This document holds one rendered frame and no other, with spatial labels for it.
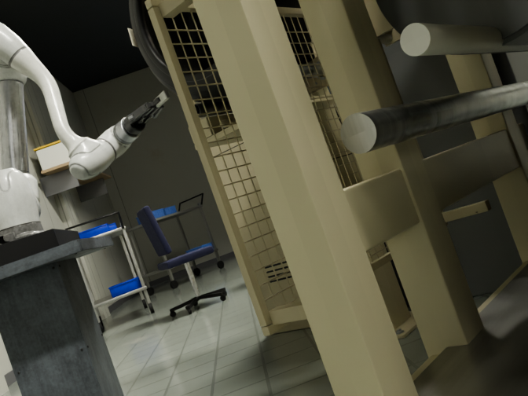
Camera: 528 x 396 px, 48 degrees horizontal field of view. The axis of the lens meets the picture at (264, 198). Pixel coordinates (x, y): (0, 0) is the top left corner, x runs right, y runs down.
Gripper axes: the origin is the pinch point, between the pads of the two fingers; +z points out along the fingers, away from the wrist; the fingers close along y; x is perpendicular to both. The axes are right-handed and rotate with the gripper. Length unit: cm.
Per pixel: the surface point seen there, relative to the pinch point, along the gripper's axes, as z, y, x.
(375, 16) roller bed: 74, 19, 17
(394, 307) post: 28, 31, 100
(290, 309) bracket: 66, -59, 79
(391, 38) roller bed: 68, 37, 20
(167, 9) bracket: 71, -59, 16
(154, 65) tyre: 16.0, -12.7, -3.9
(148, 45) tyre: 17.7, -13.1, -10.2
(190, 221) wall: -624, 560, -67
